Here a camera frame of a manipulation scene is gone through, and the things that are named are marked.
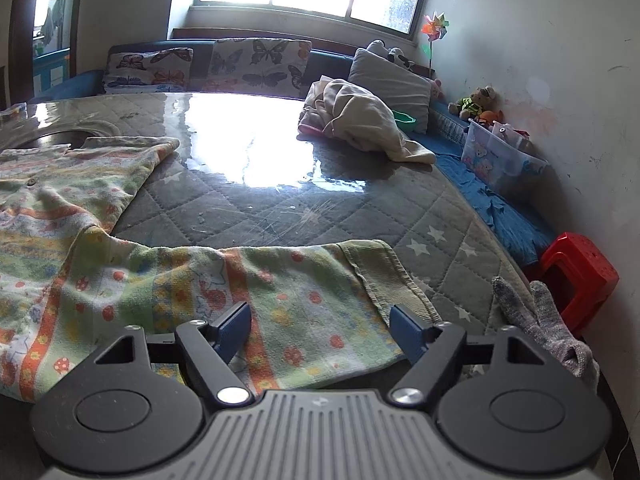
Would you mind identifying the floral patterned pajama shirt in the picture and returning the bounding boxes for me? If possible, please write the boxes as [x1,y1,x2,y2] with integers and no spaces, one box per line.
[1,138,438,402]

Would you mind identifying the grey knitted glove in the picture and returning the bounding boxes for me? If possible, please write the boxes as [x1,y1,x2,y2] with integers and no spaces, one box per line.
[492,276,600,392]

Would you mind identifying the blue sofa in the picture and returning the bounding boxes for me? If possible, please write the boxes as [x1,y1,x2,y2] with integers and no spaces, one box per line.
[34,37,555,266]

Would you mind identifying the red plastic stool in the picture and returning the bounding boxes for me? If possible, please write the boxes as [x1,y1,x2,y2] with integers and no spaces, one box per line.
[538,232,620,337]

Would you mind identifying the clear plastic storage box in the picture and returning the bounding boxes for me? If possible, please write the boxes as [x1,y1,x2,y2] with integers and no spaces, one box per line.
[461,120,548,202]

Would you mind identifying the green plastic bowl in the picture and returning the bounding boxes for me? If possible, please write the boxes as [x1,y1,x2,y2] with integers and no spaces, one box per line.
[393,110,416,133]

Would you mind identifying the beige crumpled garment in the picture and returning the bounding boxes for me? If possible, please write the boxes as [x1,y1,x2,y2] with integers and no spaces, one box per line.
[298,76,436,165]

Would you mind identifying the grey pillow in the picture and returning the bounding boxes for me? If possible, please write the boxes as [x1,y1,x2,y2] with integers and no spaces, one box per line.
[348,48,432,133]

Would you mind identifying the teddy bear toy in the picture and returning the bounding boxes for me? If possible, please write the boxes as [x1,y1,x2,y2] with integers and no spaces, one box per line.
[448,86,503,124]

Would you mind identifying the round black induction cooktop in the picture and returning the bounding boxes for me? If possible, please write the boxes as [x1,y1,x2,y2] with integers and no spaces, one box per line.
[14,129,108,150]

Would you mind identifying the right butterfly print cushion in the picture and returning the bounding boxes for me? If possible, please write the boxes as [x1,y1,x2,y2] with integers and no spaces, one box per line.
[202,38,312,99]

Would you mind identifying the butterfly print cushion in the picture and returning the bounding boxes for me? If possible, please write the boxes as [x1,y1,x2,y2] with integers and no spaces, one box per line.
[102,48,194,93]
[202,38,312,99]

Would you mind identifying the left butterfly print cushion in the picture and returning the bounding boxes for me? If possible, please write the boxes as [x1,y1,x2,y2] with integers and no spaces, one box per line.
[102,48,194,93]

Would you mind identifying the white plush toy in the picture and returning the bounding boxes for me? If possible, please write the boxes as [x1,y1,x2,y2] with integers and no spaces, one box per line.
[367,39,414,70]

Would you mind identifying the colourful pinwheel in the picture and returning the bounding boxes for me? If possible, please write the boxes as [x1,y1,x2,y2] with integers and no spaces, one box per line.
[421,12,449,78]

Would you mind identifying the clear plastic card box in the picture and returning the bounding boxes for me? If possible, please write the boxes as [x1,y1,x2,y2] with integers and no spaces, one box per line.
[0,102,28,126]

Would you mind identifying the blue white small cabinet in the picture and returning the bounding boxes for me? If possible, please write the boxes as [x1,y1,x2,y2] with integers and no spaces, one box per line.
[32,48,70,96]

